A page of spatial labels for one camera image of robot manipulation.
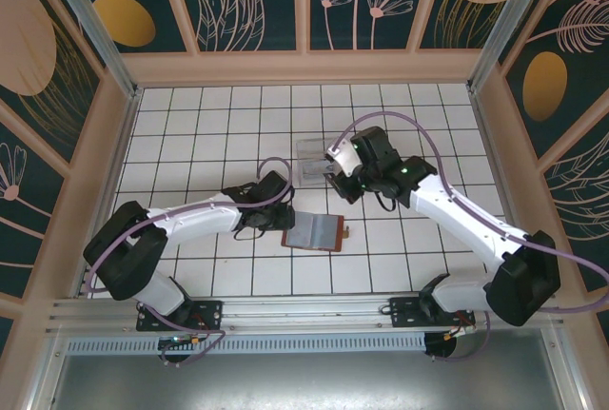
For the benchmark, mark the aluminium frame post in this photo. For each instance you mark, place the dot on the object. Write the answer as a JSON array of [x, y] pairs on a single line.
[[95, 25], [516, 25]]

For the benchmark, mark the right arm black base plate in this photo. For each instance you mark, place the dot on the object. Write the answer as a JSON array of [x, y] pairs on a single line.
[[404, 315]]

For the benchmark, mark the yellow plug connector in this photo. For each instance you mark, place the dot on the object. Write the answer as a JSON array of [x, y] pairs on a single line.
[[451, 335]]

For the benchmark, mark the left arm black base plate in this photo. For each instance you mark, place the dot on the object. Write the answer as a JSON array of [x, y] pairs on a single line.
[[209, 315]]

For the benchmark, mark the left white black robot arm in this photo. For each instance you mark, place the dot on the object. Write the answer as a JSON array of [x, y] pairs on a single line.
[[190, 220]]

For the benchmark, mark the clear acrylic card stand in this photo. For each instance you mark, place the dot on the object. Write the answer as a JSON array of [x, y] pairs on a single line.
[[309, 148]]

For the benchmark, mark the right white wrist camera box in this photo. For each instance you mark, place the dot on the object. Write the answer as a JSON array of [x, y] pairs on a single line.
[[342, 158]]

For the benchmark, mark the aluminium mounting rail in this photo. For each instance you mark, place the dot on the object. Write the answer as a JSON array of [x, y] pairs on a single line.
[[309, 307]]

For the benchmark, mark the grey metal sheet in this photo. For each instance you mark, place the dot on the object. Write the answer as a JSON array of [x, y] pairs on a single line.
[[309, 381]]

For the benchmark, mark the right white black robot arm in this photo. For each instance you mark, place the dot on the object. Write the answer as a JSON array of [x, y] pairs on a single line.
[[466, 224]]

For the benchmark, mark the brown leather card holder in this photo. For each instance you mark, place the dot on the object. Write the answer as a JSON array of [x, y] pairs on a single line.
[[314, 231]]

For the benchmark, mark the silver VIP credit card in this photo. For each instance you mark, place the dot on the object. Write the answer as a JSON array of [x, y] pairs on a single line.
[[314, 169]]

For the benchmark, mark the small circuit board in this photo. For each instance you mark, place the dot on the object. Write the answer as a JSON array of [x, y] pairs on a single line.
[[178, 341]]

